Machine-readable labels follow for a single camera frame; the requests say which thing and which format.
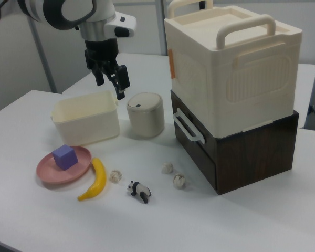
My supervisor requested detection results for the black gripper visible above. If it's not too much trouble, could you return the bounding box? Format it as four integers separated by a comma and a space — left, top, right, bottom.
83, 38, 131, 101

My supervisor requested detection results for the purple cube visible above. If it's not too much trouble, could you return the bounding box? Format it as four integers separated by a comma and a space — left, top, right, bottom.
51, 144, 78, 172

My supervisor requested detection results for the pink plate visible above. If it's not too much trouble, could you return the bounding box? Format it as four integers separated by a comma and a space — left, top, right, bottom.
36, 145, 93, 190

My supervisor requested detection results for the open cream plastic bin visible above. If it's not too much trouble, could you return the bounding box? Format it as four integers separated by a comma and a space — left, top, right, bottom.
50, 90, 121, 146

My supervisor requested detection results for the small cream trash can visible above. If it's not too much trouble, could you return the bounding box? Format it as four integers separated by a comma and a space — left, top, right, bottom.
126, 91, 165, 140

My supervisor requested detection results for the yellow toy banana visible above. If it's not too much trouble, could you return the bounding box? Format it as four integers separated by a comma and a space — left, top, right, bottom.
77, 157, 108, 203

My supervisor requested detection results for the toy panda figure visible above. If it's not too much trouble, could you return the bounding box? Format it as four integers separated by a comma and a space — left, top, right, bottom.
127, 180, 152, 204

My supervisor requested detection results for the dark brown drawer cabinet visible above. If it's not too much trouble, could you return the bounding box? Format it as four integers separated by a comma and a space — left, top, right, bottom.
170, 89, 300, 196

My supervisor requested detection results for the cream storage box with handles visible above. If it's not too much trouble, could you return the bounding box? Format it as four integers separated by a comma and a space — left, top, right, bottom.
163, 0, 304, 139

